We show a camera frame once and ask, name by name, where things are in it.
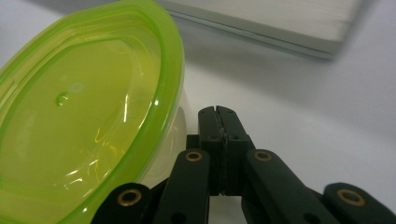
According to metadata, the clear container with green lid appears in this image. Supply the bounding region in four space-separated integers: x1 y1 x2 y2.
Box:
0 0 190 224

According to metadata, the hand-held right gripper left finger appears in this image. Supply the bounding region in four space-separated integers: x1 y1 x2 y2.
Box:
186 105 226 197

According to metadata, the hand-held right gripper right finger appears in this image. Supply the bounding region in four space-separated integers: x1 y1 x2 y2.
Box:
216 105 257 197

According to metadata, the silver ribbed flat box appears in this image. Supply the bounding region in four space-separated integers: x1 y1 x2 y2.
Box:
155 0 366 61

